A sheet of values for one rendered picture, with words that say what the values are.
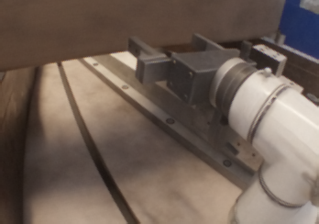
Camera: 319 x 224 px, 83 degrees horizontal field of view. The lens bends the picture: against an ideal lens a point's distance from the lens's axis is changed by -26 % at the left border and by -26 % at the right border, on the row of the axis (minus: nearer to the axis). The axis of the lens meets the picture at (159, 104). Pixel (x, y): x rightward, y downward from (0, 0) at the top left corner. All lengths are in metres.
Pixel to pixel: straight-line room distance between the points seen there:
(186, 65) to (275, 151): 0.14
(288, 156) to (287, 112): 0.04
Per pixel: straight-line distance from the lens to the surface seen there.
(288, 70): 1.92
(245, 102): 0.25
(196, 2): 0.57
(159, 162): 0.99
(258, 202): 0.29
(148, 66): 0.28
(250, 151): 0.84
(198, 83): 0.27
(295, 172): 0.24
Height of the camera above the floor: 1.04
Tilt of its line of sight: 34 degrees down
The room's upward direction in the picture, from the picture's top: 10 degrees clockwise
